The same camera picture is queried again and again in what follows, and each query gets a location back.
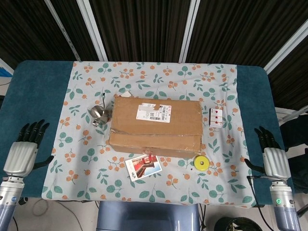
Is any black round bin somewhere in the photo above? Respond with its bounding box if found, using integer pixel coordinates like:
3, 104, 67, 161
215, 217, 256, 231

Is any blue and white box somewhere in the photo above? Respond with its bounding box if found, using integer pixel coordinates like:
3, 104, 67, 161
0, 57, 14, 78

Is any stainless steel cup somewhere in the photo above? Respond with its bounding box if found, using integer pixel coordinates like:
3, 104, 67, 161
90, 92, 114, 128

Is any white partition frame post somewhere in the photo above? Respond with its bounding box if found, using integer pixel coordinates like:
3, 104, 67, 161
44, 0, 80, 61
77, 0, 108, 61
180, 0, 201, 63
263, 25, 308, 73

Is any yellow disc with hole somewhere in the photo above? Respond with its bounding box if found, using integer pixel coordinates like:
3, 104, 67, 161
193, 155, 210, 171

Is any floral print tablecloth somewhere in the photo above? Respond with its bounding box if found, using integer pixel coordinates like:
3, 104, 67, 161
41, 60, 257, 208

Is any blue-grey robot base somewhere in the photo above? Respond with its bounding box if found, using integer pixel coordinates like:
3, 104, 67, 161
96, 201, 202, 231

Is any white metal rack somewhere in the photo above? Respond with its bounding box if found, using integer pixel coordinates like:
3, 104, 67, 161
274, 105, 308, 127

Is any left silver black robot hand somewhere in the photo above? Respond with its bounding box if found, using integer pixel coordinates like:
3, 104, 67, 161
2, 119, 54, 178

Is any teal table cover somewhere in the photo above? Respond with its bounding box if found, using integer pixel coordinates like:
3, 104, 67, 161
0, 60, 295, 207

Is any brown cardboard box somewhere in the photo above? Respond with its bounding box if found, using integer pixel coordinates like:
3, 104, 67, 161
108, 95, 204, 158

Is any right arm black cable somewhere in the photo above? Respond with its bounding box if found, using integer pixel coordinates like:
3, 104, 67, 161
246, 175, 277, 231

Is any deck of playing cards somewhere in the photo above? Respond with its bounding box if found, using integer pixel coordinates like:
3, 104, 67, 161
208, 107, 224, 128

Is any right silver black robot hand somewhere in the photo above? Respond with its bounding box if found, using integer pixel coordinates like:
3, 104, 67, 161
244, 126, 292, 180

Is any red building postcard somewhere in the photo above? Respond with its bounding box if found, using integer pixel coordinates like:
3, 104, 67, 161
125, 154, 162, 181

